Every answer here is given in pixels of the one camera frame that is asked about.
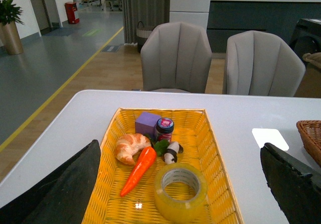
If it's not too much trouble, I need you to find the purple cube block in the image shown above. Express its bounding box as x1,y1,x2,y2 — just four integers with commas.
135,111,161,137

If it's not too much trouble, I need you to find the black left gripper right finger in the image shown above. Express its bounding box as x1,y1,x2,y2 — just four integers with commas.
260,143,320,223

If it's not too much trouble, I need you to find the toy panda figure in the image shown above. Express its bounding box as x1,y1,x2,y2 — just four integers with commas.
164,141,184,164

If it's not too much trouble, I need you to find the potted plant gold planter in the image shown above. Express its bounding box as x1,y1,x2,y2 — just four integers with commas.
0,0,25,56

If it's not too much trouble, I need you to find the yellow tape roll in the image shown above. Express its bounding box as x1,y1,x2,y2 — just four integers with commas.
153,163,208,223

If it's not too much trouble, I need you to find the yellow woven basket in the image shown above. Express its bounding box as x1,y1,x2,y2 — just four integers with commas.
81,107,244,224

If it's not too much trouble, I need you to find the dark woven floor basket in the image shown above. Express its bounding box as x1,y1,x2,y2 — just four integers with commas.
136,21,155,53

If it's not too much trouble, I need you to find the brown wicker basket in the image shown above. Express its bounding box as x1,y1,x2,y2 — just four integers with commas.
296,120,320,166

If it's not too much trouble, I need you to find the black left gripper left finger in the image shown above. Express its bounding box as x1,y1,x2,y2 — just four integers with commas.
1,140,101,223

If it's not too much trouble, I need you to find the grey left chair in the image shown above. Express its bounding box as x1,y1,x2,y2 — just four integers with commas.
140,22,212,93

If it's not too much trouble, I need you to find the dark counter with white top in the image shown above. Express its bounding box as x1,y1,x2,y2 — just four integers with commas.
207,0,320,53

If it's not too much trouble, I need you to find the grey right chair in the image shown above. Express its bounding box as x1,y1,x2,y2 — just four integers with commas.
222,31,305,97

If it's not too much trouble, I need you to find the orange toy carrot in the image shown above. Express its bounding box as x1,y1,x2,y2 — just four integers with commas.
120,147,157,197

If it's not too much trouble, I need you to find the toy croissant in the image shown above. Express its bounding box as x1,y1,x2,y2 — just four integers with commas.
114,134,151,165

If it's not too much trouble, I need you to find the red cabinet box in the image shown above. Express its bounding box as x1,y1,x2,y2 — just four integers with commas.
65,2,80,24

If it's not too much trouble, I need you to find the small dark jam jar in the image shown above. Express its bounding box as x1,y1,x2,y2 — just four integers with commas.
155,118,174,142

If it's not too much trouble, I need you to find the grey chair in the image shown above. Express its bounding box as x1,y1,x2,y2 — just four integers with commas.
222,31,305,97
140,22,212,93

